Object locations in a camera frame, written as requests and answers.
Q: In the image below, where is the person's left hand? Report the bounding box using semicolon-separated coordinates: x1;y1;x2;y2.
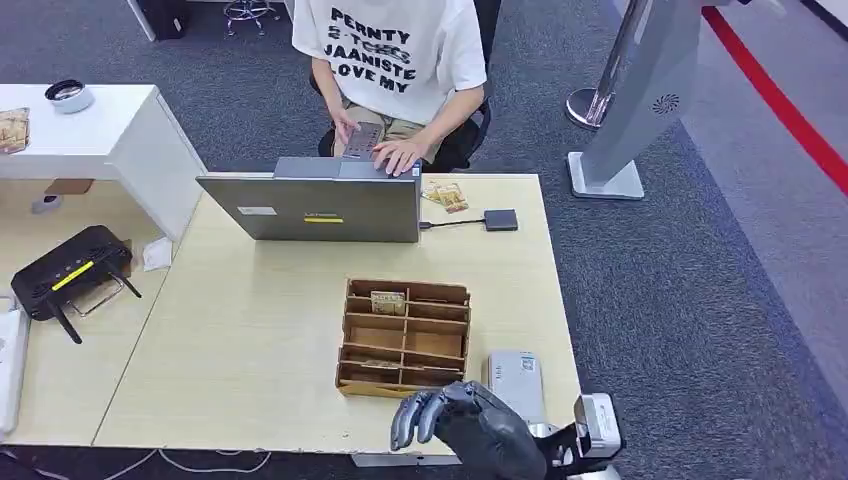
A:
372;135;423;178

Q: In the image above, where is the person's right hand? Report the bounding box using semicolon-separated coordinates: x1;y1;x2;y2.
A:
330;107;363;158

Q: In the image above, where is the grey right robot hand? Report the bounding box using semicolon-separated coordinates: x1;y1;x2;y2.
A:
390;380;549;480

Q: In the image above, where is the grey keypad device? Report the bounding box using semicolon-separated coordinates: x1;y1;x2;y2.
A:
342;121;386;161

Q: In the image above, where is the white card reader device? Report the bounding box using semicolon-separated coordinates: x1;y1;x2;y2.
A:
487;350;550;431

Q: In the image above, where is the grey laptop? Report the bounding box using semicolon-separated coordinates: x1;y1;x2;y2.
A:
195;156;424;244

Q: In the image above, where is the person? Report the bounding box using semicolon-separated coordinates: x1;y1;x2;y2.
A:
291;0;489;178

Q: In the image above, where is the grey adapter hub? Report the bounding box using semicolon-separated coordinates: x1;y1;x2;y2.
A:
482;209;520;233

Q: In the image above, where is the wooden card box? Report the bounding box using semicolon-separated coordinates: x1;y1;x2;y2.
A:
334;278;473;400

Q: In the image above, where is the chrome stool base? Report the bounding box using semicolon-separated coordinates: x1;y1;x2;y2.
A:
222;0;278;38

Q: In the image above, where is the black cabinet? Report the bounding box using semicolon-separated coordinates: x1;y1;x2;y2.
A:
135;0;191;42

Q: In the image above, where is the white paper scrap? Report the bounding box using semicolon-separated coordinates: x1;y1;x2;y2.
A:
141;236;174;274

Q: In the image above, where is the grey kiosk stand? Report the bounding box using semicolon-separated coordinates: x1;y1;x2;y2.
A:
566;0;753;202

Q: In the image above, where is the white side desk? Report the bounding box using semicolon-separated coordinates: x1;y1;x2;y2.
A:
0;83;208;244

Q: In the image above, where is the white round bowl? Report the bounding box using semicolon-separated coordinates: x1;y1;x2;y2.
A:
44;78;96;116

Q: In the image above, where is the clear plastic holder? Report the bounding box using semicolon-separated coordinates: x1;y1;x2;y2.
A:
66;274;128;319

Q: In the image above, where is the black router with antennas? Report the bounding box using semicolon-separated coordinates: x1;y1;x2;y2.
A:
10;224;143;346

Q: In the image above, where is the white box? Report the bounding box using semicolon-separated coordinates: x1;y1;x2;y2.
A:
0;307;32;437

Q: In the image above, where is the black hub cable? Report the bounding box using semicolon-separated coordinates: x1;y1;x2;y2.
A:
418;217;487;231

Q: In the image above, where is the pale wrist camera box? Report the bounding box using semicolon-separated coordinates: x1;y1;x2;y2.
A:
572;393;625;460

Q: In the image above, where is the white floor cable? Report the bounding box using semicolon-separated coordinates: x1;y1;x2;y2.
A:
0;448;274;477

